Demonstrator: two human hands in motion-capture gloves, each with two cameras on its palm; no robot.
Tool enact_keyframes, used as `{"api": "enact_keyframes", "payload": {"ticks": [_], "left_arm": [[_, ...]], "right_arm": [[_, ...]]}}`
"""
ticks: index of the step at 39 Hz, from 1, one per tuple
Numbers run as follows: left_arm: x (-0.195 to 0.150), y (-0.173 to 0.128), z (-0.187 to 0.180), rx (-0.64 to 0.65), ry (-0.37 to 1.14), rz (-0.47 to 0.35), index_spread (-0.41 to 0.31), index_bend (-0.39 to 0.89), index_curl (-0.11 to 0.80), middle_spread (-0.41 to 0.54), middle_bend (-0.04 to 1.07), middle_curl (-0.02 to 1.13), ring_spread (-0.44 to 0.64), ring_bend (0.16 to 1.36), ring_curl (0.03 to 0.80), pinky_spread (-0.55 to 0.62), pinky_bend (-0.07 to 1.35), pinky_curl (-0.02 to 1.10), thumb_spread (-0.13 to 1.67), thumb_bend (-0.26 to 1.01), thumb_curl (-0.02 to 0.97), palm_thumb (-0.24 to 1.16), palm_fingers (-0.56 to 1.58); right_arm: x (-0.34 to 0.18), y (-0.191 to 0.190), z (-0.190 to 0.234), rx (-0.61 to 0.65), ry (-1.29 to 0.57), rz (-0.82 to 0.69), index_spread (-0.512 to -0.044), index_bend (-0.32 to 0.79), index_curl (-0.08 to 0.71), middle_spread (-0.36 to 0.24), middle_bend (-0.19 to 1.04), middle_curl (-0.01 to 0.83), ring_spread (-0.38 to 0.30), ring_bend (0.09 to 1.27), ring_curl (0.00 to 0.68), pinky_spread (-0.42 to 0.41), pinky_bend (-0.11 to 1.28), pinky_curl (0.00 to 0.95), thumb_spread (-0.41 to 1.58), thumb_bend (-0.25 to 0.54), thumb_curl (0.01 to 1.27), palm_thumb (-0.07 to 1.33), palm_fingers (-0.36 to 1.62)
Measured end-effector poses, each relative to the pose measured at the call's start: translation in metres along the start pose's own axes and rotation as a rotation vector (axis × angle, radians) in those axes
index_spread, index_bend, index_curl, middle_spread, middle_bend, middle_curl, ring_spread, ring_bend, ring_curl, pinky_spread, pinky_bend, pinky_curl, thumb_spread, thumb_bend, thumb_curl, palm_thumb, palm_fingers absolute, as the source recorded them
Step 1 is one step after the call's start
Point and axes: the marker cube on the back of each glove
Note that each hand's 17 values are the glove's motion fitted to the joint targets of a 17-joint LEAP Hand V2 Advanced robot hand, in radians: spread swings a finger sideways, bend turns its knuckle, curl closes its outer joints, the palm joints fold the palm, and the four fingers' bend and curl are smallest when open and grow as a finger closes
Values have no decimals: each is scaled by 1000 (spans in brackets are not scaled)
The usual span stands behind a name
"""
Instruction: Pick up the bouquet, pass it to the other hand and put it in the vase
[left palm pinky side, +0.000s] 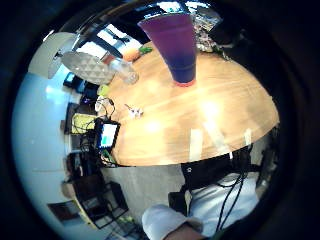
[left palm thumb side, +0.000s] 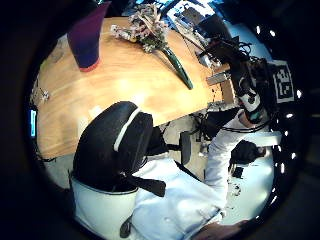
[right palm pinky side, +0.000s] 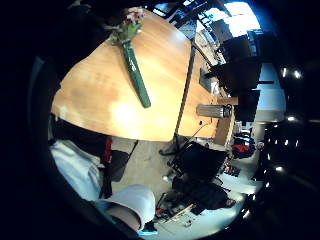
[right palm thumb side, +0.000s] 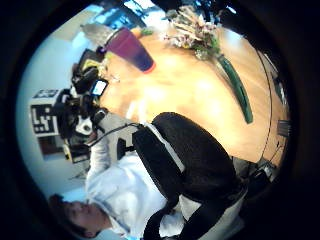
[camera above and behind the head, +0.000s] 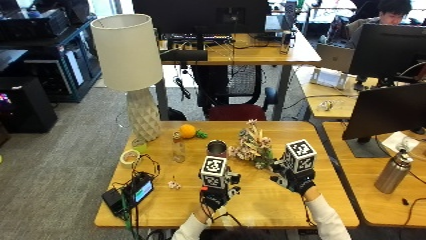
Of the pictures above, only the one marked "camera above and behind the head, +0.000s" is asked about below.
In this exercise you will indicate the clear glass bottle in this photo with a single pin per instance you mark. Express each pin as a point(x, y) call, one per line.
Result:
point(179, 150)

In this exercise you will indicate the white table lamp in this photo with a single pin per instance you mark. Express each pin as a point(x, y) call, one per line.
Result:
point(128, 60)

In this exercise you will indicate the red office chair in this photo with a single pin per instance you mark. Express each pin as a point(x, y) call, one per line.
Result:
point(239, 111)

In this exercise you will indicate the wooden side desk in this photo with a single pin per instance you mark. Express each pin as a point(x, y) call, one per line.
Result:
point(327, 100)

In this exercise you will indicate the white marker cube glove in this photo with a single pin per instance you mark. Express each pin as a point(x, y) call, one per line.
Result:
point(300, 156)
point(213, 171)

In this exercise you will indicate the white paper sheet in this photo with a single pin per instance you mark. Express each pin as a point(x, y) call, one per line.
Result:
point(400, 140)

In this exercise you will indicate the black shelf unit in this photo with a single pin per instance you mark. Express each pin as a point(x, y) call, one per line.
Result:
point(58, 63)

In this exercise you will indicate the white marker cube left glove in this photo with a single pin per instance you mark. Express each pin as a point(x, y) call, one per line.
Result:
point(213, 171)

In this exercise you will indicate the black computer monitor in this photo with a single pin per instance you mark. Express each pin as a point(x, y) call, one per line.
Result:
point(388, 50)
point(386, 111)
point(200, 15)

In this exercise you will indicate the person's left hand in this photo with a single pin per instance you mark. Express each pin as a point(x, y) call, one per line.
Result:
point(217, 198)

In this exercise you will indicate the person's right hand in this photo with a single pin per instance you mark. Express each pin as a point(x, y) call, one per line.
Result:
point(296, 181)

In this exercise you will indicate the white framed stand device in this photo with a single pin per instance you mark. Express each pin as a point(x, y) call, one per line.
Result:
point(328, 78)

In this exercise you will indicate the black device with lit screen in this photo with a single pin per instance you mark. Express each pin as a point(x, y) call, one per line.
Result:
point(142, 190)

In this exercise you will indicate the wooden desk with water bottle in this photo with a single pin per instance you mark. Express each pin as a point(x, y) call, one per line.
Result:
point(377, 186)

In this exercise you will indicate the steel tumbler cup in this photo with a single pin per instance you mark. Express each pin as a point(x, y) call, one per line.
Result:
point(217, 148)

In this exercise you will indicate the grey laptop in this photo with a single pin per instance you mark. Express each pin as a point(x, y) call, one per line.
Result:
point(335, 57)

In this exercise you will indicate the small loose flower piece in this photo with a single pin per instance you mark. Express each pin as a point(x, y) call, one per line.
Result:
point(173, 185)

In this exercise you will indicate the black power box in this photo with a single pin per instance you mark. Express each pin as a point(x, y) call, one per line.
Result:
point(112, 200)

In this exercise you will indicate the black computer tower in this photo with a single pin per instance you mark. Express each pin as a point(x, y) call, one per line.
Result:
point(27, 103)

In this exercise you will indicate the dried flower bouquet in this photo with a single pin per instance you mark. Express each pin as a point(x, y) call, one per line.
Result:
point(255, 146)

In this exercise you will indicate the steel water bottle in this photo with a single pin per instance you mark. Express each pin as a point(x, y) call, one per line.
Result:
point(394, 173)

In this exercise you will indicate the white tape roll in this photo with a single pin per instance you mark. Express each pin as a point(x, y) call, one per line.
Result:
point(130, 157)

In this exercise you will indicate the wooden desk with grey legs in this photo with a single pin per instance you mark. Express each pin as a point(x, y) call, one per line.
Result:
point(261, 53)

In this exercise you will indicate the white marker cube right glove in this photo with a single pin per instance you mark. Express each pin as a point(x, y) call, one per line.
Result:
point(300, 156)

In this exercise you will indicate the black box under desk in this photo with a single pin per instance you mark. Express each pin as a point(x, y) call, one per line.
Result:
point(184, 55)

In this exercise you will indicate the orange fruit with green leaf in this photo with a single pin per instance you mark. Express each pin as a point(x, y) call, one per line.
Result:
point(188, 131)

